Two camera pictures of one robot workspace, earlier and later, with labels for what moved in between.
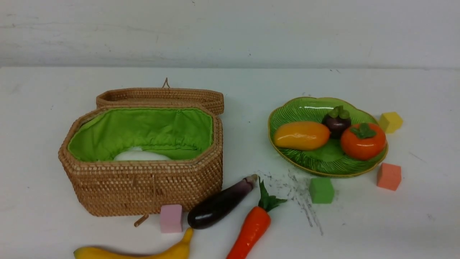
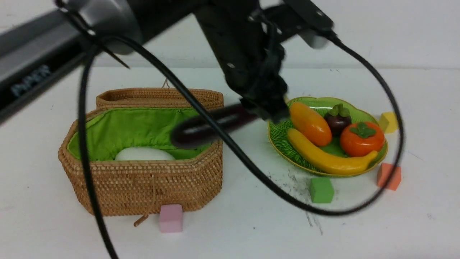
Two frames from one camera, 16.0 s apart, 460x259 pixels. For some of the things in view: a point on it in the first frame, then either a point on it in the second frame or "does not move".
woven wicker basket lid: (212, 98) does not move
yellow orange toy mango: (302, 135) -> (311, 124)
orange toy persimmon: (363, 141) does not move
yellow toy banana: (181, 251) -> (326, 163)
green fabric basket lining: (179, 133) does not move
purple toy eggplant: (220, 203) -> (195, 132)
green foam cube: (321, 190) does not move
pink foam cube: (171, 218) does not move
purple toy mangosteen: (337, 120) does not move
